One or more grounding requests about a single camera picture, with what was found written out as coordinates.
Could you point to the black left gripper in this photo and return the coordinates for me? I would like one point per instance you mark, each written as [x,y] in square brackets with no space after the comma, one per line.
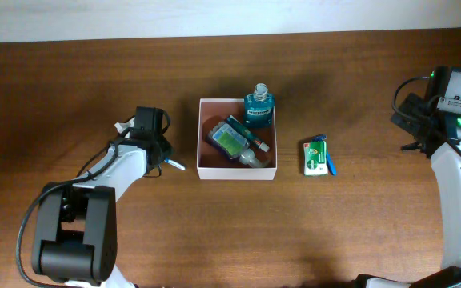
[167,146]

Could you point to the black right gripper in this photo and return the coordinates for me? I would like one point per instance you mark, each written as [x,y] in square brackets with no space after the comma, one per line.
[413,106]

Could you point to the blue white toothbrush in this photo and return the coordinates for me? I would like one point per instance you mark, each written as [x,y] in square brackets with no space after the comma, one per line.
[175,164]

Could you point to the white cardboard box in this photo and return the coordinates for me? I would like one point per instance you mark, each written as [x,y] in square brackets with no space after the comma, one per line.
[211,164]

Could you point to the purple hand soap pump bottle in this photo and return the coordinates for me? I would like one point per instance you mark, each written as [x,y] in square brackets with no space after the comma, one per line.
[233,145]

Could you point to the teal mouthwash bottle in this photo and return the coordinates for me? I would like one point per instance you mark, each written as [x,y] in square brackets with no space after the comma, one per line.
[259,107]

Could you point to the green white toothpaste tube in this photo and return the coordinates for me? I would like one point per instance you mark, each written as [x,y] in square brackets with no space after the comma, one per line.
[247,134]

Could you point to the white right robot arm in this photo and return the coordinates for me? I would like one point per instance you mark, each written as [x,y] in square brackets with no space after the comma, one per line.
[434,121]

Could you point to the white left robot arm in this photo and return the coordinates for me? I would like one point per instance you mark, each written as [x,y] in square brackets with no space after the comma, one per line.
[75,238]

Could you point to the blue razor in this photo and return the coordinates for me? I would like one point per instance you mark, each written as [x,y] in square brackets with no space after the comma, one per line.
[330,163]

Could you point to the green white soap box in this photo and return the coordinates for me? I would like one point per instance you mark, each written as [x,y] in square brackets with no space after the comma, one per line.
[315,158]

